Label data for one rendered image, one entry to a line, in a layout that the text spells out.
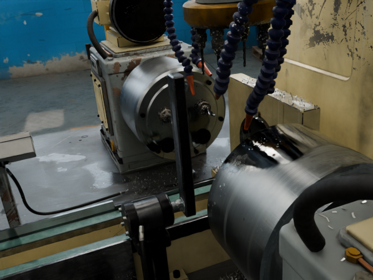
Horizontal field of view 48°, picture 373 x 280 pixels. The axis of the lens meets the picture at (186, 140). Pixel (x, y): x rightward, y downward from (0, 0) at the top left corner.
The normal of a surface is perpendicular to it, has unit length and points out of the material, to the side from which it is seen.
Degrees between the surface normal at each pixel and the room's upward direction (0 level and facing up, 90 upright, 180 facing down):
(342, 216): 0
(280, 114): 90
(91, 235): 90
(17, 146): 58
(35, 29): 90
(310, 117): 90
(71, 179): 0
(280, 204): 43
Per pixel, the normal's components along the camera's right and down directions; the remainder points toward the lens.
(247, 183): -0.73, -0.46
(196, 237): 0.37, 0.35
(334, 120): -0.93, 0.22
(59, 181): -0.08, -0.91
